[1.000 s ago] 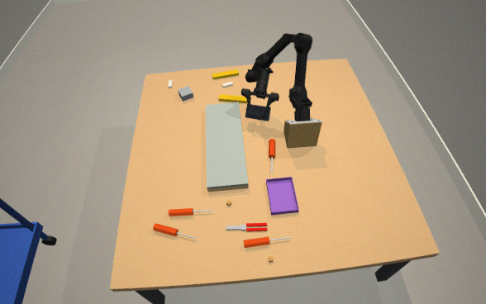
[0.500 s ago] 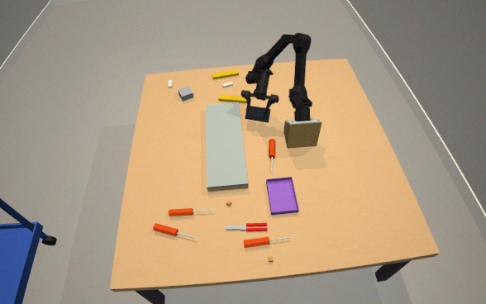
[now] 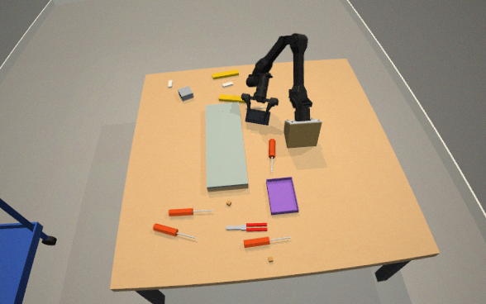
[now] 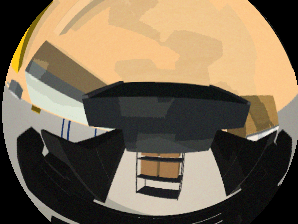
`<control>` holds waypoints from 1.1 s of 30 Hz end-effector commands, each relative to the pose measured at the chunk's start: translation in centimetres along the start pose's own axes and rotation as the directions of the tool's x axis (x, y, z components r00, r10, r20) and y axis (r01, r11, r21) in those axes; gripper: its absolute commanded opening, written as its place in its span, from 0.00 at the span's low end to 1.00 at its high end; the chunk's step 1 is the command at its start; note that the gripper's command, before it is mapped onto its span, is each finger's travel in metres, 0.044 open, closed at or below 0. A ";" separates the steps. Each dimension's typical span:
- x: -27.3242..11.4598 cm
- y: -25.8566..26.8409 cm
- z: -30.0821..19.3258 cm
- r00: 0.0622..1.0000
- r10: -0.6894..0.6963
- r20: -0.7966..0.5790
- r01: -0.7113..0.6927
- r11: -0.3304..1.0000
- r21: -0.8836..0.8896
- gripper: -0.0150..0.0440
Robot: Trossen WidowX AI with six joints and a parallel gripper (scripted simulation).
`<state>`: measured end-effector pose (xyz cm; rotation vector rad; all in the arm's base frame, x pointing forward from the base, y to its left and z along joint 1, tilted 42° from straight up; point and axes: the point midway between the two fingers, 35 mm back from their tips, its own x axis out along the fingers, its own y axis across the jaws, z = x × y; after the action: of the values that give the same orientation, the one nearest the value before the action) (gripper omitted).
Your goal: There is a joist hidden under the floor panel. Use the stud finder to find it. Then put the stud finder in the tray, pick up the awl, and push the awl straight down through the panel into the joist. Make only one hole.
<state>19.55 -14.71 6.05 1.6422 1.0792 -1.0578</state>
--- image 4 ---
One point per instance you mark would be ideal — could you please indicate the yellow flat bar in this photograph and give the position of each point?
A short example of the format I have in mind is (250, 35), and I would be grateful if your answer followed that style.
(17, 59)

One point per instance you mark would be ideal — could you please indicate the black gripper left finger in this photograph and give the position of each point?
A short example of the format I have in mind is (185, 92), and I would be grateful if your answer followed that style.
(94, 161)

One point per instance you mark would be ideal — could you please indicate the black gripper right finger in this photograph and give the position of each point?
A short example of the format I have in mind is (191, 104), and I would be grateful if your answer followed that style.
(236, 157)

